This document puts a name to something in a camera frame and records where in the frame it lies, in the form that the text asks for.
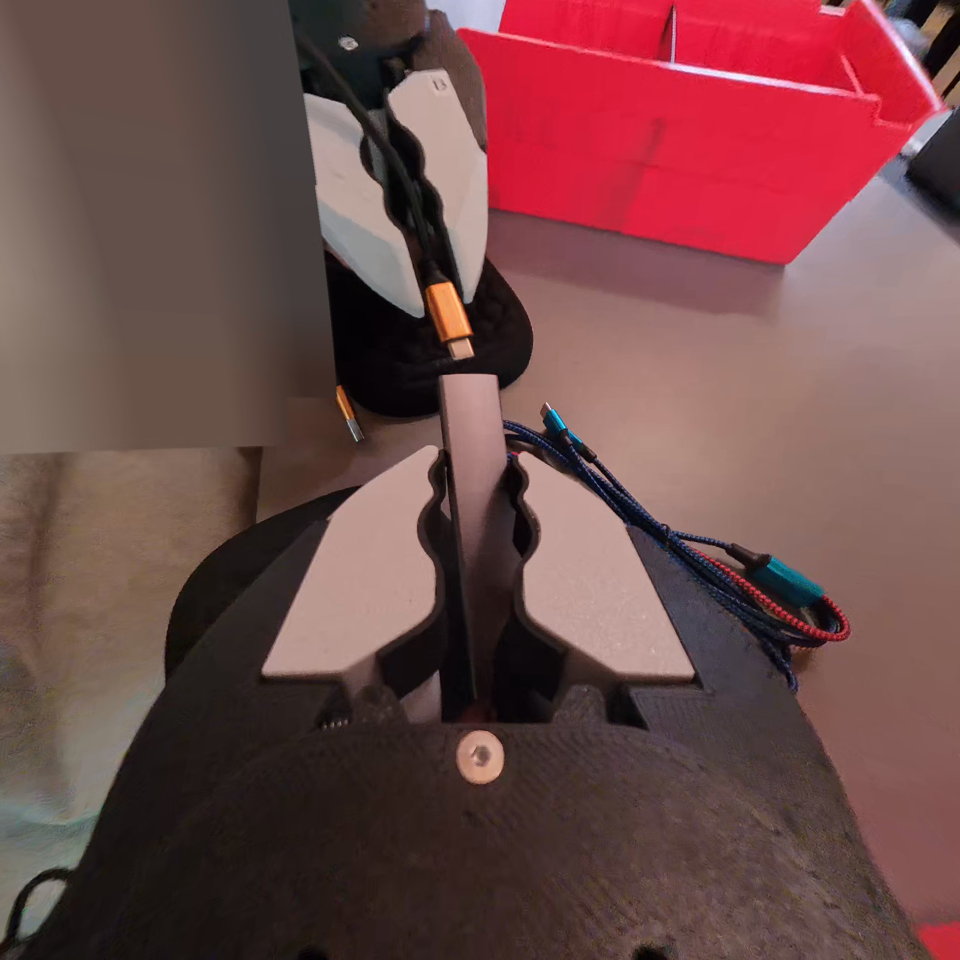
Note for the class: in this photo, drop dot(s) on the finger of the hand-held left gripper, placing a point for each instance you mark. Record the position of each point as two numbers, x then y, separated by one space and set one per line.
450 165
352 217

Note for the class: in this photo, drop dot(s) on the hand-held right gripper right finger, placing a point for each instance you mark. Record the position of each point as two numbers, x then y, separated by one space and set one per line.
600 592

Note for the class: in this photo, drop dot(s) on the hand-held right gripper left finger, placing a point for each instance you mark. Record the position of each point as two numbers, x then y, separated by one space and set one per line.
352 570

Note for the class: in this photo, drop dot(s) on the grey usb hub with pigtail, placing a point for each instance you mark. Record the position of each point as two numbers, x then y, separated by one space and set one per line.
471 487

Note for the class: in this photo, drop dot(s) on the black honeycomb wrist pad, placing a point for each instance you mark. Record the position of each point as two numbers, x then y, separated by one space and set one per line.
495 337

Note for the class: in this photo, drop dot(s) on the large red plastic bin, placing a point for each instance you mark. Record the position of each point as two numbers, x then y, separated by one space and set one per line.
637 150

